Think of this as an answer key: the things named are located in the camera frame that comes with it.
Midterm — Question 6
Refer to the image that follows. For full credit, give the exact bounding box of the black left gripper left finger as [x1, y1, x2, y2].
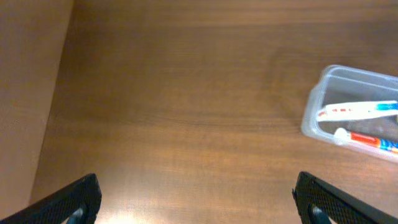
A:
[1, 174, 102, 224]

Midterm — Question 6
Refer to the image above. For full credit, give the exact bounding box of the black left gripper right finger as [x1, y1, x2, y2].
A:
[292, 171, 397, 224]

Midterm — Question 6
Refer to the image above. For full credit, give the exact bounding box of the white Panadol box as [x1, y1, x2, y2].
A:
[316, 100, 397, 122]

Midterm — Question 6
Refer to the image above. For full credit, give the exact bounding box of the orange tablet tube white cap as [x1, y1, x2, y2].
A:
[334, 128, 397, 154]

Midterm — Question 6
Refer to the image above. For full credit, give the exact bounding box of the clear plastic container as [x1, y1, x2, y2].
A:
[301, 65, 397, 162]

